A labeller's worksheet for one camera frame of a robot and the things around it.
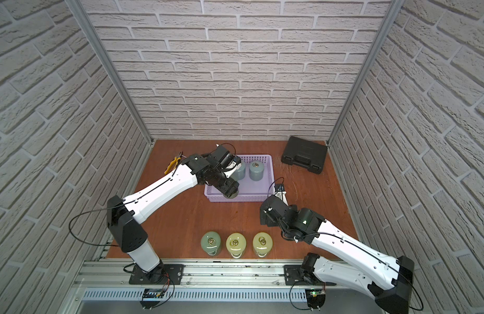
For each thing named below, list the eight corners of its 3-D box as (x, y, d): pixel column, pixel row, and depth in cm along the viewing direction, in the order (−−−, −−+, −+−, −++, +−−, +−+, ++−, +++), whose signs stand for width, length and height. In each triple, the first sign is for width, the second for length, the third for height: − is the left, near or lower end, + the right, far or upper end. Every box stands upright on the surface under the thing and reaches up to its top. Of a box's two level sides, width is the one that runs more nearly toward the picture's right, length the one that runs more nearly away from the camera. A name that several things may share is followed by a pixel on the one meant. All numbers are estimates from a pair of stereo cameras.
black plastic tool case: (279, 162, 111) (281, 156, 107) (290, 139, 123) (291, 133, 119) (319, 176, 105) (322, 170, 101) (325, 150, 118) (328, 144, 113)
